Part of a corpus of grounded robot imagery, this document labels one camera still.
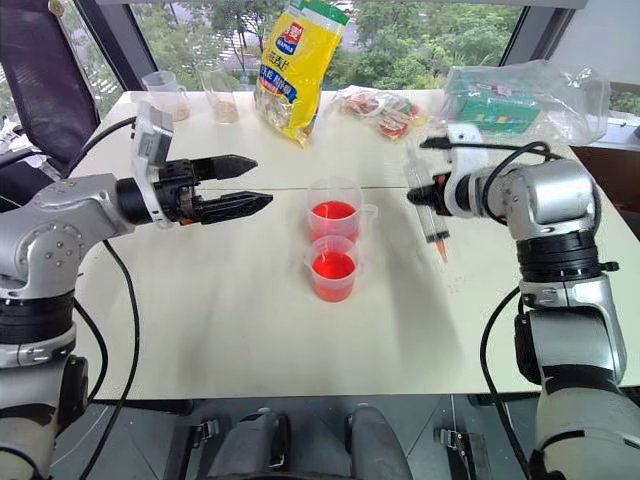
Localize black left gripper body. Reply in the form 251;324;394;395
152;158;202;226

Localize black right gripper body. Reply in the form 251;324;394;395
428;171;454;217

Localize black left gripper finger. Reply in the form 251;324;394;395
191;154;259;184
191;190;274;224

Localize clear syringe with orange tip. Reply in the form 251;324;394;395
404;141;452;265

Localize large clear cup red liquid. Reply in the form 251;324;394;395
305;175;379;247

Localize clear measuring cup with grains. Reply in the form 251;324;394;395
141;70;192;123

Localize small clear cup red liquid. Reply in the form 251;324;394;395
301;235;363;303

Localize clear glass with grains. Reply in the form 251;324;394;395
196;61;239;125

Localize red green snack packets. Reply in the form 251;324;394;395
330;85;430;143

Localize green box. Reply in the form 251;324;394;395
451;78;542;135

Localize yellow snack bag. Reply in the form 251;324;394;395
253;0;352;150

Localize clear plastic bag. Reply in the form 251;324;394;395
441;58;612;147

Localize dark brown side desk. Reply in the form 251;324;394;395
571;143;640;222

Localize black mesh office chair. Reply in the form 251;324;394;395
0;0;103;214

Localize grey rounded shape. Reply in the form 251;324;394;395
343;405;401;480

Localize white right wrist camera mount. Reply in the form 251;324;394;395
441;123;490;218

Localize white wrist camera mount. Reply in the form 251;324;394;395
441;123;490;218
129;100;175;230

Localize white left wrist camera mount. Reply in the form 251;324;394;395
129;100;175;230

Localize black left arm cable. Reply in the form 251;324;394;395
49;115;142;480

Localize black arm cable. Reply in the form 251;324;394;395
418;136;567;480
49;115;142;480

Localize dark window frame post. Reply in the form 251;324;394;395
73;0;160;95
499;0;575;67

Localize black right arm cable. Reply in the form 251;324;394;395
418;136;567;480

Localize black strap with metal buckle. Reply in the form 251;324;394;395
433;394;489;480
175;418;222;480

